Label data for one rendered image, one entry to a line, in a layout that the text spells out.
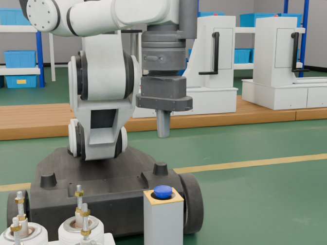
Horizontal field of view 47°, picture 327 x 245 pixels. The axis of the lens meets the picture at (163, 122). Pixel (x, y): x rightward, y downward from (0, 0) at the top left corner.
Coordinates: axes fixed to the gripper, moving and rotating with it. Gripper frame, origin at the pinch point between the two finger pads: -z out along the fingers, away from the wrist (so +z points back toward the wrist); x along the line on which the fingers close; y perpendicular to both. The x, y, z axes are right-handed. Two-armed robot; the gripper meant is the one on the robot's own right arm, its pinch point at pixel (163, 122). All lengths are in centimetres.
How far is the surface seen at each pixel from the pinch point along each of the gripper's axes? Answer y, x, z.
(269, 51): 243, -42, 6
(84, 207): -18.1, -6.0, -12.8
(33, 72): 280, -355, -28
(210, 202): 66, -16, -48
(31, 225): -15.7, -23.4, -22.0
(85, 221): -18.1, -6.0, -15.6
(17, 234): -26.6, -13.9, -16.2
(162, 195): -1.8, 0.9, -15.1
